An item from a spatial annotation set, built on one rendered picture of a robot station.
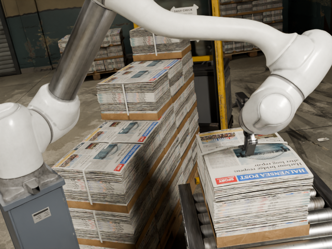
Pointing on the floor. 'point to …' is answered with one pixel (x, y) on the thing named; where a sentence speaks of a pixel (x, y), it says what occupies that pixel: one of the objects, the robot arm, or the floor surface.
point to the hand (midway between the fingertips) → (239, 125)
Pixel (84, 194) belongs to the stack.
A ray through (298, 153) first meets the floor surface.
